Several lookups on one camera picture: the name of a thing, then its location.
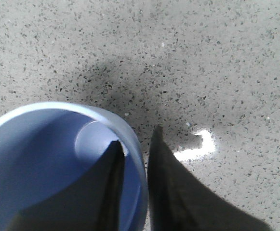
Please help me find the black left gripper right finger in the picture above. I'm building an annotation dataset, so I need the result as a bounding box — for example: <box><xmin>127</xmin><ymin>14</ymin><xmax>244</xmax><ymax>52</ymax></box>
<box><xmin>147</xmin><ymin>126</ymin><xmax>271</xmax><ymax>231</ymax></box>

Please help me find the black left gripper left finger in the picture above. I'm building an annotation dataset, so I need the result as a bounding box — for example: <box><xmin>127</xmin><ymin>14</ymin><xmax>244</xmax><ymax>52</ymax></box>
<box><xmin>7</xmin><ymin>141</ymin><xmax>125</xmax><ymax>231</ymax></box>

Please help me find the blue plastic cup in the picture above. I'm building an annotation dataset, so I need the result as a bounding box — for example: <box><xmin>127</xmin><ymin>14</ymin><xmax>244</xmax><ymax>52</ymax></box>
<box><xmin>0</xmin><ymin>102</ymin><xmax>148</xmax><ymax>231</ymax></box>

